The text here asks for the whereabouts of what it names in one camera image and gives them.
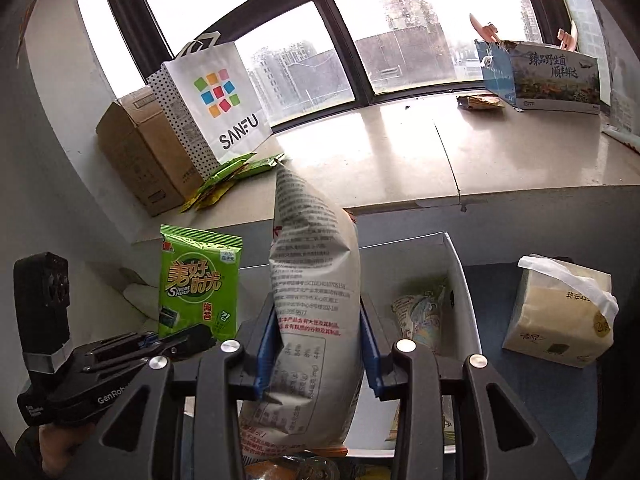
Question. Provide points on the beige tissue pack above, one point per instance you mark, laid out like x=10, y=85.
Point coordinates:
x=555, y=310

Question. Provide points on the brown cardboard box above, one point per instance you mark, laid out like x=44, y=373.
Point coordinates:
x=137, y=155

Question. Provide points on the green packet on windowsill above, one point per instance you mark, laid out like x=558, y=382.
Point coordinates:
x=225, y=177

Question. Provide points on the large white chips bag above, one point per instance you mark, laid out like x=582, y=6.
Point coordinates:
x=315, y=280

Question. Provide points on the printed landscape cardboard box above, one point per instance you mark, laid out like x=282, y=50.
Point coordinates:
x=545, y=77

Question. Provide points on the white storage box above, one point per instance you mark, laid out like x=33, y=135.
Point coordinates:
x=415, y=260

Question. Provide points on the blue mat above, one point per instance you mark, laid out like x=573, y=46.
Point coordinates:
x=525, y=410

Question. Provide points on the black window frame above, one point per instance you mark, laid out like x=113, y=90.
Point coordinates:
x=340, y=50

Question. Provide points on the green seaweed packet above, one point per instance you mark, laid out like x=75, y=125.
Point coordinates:
x=200, y=280

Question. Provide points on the pink hair clip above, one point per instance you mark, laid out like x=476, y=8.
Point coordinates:
x=569, y=39
x=485, y=27

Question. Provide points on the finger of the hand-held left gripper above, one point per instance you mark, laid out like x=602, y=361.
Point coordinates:
x=144, y=340
x=190, y=341

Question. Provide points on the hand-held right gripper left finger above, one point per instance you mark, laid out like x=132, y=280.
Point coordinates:
x=261, y=360

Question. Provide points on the pale illustrated snack packet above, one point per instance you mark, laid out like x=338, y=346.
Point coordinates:
x=417, y=315

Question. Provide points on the white paper shopping bag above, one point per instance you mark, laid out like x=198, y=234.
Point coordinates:
x=220, y=105

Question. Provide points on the person's left hand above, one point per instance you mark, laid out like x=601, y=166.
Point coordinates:
x=62, y=447

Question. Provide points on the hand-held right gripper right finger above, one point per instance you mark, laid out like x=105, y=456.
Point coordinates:
x=372, y=365

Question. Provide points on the flat brown snack packet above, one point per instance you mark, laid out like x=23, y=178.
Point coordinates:
x=477, y=103

